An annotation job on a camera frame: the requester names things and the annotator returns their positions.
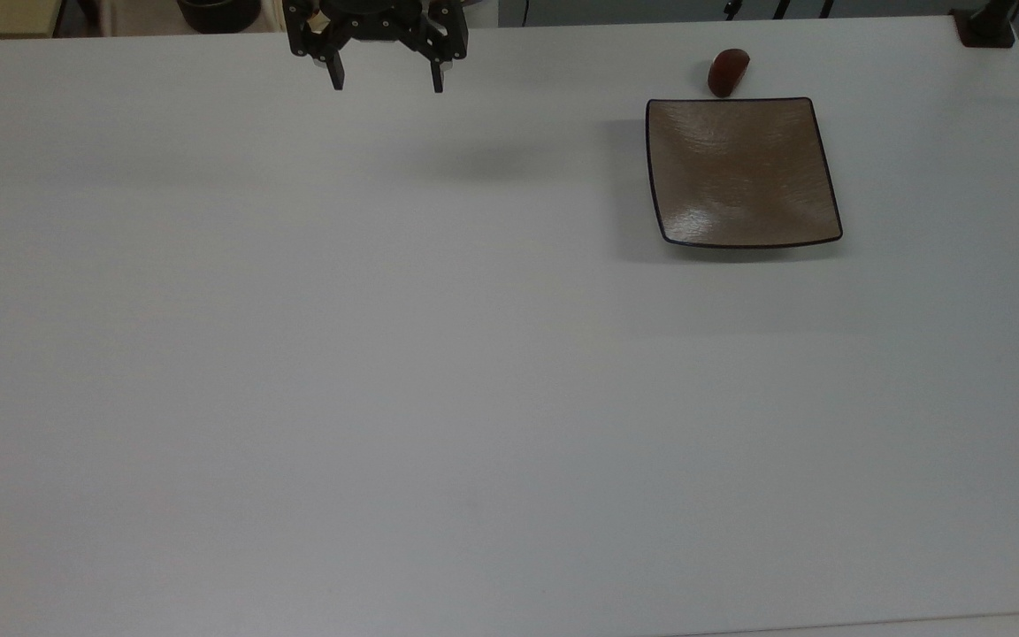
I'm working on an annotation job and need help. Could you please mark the black chair legs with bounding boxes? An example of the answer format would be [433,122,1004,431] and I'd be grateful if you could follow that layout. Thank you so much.
[722,0,838,21]

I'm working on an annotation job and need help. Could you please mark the square brown ceramic plate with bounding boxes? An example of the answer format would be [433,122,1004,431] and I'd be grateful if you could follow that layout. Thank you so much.
[645,97,844,249]

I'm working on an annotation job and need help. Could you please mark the black clamp stand base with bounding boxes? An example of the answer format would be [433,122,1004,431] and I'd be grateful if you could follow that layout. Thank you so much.
[951,0,1019,49]

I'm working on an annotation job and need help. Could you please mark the small round red food item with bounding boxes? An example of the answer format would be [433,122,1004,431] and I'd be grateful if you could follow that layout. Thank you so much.
[708,48,751,98]

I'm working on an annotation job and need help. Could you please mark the black round container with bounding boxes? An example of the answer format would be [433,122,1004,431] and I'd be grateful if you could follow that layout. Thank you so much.
[176,0,262,35]

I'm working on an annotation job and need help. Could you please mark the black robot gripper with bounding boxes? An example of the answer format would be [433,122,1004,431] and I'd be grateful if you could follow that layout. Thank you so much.
[283,0,470,94]

